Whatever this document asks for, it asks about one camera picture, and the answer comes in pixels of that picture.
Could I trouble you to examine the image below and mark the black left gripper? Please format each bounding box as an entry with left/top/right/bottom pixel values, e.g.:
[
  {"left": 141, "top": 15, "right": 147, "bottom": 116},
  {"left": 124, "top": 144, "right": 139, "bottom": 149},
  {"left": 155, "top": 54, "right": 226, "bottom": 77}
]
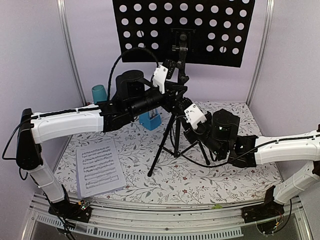
[{"left": 128, "top": 81, "right": 187, "bottom": 118}]

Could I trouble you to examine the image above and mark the black music stand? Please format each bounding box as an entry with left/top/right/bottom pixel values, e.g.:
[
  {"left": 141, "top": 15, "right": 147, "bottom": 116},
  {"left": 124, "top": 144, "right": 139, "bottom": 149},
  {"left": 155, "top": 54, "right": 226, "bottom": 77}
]
[{"left": 112, "top": 0, "right": 255, "bottom": 167}]

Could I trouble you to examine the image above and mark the sheet music booklet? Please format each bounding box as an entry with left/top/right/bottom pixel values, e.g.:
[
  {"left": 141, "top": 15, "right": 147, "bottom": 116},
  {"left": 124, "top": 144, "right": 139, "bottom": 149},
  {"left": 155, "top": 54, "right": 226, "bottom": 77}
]
[{"left": 76, "top": 139, "right": 126, "bottom": 199}]

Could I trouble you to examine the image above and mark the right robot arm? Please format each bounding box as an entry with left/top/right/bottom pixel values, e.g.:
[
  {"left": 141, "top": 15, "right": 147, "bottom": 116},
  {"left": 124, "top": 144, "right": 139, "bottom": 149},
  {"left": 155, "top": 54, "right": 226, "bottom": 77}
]
[{"left": 179, "top": 98, "right": 320, "bottom": 223}]

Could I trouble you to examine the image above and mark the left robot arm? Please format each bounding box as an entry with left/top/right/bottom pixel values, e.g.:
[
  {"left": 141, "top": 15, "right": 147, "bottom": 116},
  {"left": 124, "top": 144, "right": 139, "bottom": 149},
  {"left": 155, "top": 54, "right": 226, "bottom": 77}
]
[{"left": 13, "top": 69, "right": 188, "bottom": 223}]

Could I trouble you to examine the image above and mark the blue metronome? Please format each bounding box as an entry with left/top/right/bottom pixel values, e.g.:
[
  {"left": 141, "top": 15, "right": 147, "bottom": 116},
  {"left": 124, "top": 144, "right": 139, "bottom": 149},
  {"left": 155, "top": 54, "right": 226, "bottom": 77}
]
[{"left": 138, "top": 108, "right": 162, "bottom": 131}]

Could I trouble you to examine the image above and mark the floral table mat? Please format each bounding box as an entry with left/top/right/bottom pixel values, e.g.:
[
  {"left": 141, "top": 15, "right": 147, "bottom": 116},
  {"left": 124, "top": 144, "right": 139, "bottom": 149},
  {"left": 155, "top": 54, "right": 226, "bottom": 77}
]
[{"left": 54, "top": 108, "right": 282, "bottom": 205}]

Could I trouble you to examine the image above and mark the teal ceramic vase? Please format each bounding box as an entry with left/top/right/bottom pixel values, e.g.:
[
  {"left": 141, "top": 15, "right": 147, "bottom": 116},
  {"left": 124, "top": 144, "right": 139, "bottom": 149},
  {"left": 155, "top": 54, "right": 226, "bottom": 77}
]
[{"left": 91, "top": 84, "right": 107, "bottom": 104}]

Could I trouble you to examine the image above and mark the green tape piece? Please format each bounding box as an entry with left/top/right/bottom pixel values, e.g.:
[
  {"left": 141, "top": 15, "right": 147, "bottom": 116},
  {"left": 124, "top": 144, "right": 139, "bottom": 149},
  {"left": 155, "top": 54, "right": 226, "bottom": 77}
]
[{"left": 212, "top": 204, "right": 223, "bottom": 210}]

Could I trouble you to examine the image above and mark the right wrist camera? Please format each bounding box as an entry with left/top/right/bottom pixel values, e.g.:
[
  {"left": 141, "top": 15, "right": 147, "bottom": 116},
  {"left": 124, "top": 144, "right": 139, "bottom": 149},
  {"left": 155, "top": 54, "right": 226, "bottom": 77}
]
[{"left": 184, "top": 103, "right": 207, "bottom": 130}]

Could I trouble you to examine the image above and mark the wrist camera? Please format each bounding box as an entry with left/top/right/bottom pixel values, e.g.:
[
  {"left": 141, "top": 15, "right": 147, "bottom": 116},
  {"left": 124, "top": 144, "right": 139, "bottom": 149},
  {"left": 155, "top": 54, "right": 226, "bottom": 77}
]
[
  {"left": 184, "top": 103, "right": 207, "bottom": 130},
  {"left": 151, "top": 59, "right": 177, "bottom": 94}
]

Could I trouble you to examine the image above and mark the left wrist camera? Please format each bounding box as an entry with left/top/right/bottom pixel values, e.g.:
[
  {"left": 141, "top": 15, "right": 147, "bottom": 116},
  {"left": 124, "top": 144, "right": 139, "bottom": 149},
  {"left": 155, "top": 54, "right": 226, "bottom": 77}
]
[{"left": 151, "top": 59, "right": 177, "bottom": 94}]

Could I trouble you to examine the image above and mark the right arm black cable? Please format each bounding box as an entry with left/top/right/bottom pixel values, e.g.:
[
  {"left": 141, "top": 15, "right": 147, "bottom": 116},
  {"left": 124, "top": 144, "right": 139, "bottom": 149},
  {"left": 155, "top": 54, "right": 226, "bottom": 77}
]
[{"left": 172, "top": 117, "right": 258, "bottom": 167}]

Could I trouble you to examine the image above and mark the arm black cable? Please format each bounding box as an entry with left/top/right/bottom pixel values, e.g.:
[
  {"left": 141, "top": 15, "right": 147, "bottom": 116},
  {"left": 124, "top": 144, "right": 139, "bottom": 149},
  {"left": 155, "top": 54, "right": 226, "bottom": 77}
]
[
  {"left": 172, "top": 117, "right": 258, "bottom": 167},
  {"left": 106, "top": 47, "right": 160, "bottom": 101}
]

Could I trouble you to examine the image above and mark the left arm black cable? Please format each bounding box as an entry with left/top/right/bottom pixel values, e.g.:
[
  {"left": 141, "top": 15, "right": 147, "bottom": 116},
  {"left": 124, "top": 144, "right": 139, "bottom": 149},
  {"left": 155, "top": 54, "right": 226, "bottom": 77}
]
[{"left": 106, "top": 47, "right": 160, "bottom": 101}]

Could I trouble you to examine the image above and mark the aluminium front rail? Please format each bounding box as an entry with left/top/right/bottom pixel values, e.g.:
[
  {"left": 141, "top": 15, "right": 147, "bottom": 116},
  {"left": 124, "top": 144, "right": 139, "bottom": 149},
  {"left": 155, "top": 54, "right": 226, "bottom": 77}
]
[{"left": 21, "top": 194, "right": 316, "bottom": 240}]

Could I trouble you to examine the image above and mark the aluminium frame post right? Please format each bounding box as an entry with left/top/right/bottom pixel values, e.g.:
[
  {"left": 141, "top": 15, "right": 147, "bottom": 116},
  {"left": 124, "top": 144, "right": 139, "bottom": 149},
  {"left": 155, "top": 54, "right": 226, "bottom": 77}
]
[{"left": 246, "top": 0, "right": 275, "bottom": 107}]

